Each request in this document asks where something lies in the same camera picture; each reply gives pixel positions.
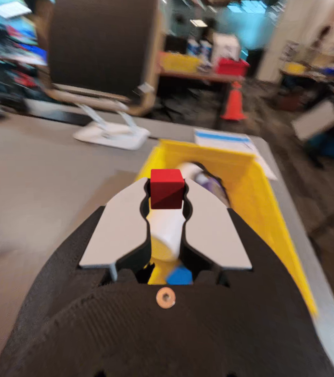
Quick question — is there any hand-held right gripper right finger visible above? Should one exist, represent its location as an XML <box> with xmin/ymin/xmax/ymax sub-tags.
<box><xmin>183</xmin><ymin>178</ymin><xmax>253</xmax><ymax>270</ymax></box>

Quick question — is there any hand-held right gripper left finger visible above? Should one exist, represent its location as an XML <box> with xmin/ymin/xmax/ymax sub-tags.
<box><xmin>79</xmin><ymin>178</ymin><xmax>152</xmax><ymax>281</ymax></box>

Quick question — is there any red cube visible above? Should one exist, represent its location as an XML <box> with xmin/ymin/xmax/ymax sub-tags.
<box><xmin>150</xmin><ymin>169</ymin><xmax>185</xmax><ymax>210</ymax></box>

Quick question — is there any grey desk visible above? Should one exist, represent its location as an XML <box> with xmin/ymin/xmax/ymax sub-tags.
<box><xmin>0</xmin><ymin>113</ymin><xmax>334</xmax><ymax>377</ymax></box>

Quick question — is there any white roll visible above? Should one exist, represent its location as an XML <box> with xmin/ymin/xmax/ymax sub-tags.
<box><xmin>149</xmin><ymin>161</ymin><xmax>204</xmax><ymax>263</ymax></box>

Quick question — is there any purple tape roll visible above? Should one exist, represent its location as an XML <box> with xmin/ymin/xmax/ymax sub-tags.
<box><xmin>195</xmin><ymin>173</ymin><xmax>231</xmax><ymax>208</ymax></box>

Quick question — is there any blue block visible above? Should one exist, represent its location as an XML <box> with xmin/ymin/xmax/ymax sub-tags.
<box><xmin>166</xmin><ymin>266</ymin><xmax>193</xmax><ymax>285</ymax></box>

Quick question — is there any printed paper sheet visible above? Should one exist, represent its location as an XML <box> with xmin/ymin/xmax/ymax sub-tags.
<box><xmin>193</xmin><ymin>128</ymin><xmax>278</xmax><ymax>181</ymax></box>

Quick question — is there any white tablet stand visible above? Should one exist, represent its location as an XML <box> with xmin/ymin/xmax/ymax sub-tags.
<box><xmin>73</xmin><ymin>103</ymin><xmax>151</xmax><ymax>151</ymax></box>

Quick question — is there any orange traffic cone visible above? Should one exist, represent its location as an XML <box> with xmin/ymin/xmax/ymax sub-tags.
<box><xmin>220</xmin><ymin>81</ymin><xmax>248</xmax><ymax>122</ymax></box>

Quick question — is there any wooden table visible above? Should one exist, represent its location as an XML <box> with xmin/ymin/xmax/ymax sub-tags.
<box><xmin>158</xmin><ymin>50</ymin><xmax>247</xmax><ymax>118</ymax></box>

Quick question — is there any wooden tablet holder board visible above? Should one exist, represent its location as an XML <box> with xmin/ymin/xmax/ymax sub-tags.
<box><xmin>44</xmin><ymin>0</ymin><xmax>164</xmax><ymax>117</ymax></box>

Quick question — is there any large red plastic bin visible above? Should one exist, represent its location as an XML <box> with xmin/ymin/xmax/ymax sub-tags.
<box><xmin>215</xmin><ymin>57</ymin><xmax>250</xmax><ymax>78</ymax></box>

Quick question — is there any small yellow plastic bin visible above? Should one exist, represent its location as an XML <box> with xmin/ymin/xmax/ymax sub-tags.
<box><xmin>159</xmin><ymin>51</ymin><xmax>202</xmax><ymax>74</ymax></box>

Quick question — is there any white cardboard box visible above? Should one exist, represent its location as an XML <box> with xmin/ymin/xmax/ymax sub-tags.
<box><xmin>212</xmin><ymin>32</ymin><xmax>242</xmax><ymax>61</ymax></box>

